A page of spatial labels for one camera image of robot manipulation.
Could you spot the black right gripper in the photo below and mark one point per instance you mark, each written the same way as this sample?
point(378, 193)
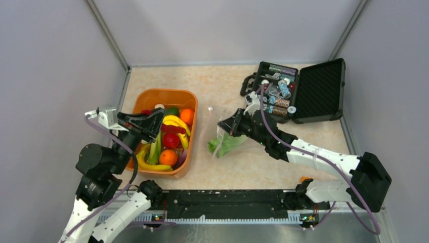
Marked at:
point(230, 124)

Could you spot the orange plastic bin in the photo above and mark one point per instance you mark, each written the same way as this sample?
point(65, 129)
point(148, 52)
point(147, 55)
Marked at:
point(173, 101)

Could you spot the clear zip top bag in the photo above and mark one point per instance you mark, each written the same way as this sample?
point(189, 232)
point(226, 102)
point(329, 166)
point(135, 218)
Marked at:
point(210, 129)

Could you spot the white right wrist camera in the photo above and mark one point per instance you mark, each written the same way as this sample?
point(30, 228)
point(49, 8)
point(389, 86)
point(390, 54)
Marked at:
point(253, 103)

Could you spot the yellow banana bunch toy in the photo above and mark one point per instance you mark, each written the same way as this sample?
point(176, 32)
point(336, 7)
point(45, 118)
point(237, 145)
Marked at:
point(176, 121)

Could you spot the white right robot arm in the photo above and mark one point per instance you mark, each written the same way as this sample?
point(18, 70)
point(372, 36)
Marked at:
point(362, 180)

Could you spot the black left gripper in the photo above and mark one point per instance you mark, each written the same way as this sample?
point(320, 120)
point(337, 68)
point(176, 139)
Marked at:
point(151, 121)

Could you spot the black poker chip case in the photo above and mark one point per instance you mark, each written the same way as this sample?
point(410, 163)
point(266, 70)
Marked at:
point(307, 95)

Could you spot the orange carrot toy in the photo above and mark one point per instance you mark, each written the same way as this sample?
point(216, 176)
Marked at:
point(303, 179)

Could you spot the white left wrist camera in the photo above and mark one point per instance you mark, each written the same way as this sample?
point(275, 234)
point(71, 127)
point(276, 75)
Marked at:
point(107, 116)

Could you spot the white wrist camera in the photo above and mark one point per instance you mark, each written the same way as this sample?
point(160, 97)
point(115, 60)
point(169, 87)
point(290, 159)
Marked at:
point(253, 103)
point(107, 116)

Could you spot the red chili pepper toy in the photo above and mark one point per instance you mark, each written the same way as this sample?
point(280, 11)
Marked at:
point(173, 129)

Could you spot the yellow banana toy front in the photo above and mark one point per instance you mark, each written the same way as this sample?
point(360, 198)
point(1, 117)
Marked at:
point(147, 159)

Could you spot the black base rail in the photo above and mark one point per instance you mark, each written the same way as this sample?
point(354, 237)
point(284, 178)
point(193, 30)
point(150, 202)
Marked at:
point(227, 204)

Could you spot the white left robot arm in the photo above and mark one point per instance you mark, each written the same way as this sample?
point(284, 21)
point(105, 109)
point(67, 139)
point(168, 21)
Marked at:
point(100, 167)

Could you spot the orange fruit toy back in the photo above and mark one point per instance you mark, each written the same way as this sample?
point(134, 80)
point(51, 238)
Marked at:
point(187, 116)

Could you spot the green napa cabbage toy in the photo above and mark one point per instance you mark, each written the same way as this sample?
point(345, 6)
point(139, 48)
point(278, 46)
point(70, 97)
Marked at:
point(224, 144)

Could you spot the red apple toy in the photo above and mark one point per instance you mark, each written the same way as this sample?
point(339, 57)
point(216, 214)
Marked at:
point(170, 140)

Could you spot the orange fruit toy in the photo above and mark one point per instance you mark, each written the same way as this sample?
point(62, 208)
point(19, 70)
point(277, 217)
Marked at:
point(168, 158)
point(187, 116)

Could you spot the orange fruit toy front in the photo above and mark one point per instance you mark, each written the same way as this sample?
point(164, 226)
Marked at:
point(168, 158)

